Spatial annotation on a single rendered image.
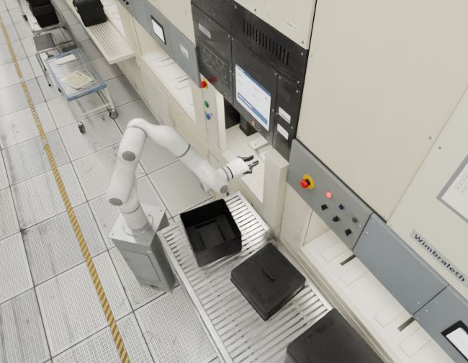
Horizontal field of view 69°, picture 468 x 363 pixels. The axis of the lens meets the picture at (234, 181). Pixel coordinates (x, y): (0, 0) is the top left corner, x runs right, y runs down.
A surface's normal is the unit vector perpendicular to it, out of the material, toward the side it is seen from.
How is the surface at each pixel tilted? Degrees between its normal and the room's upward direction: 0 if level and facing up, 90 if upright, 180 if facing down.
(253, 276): 0
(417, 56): 90
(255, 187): 0
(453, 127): 90
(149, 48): 90
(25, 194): 0
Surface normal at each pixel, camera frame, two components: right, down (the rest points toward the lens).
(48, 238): -0.03, -0.63
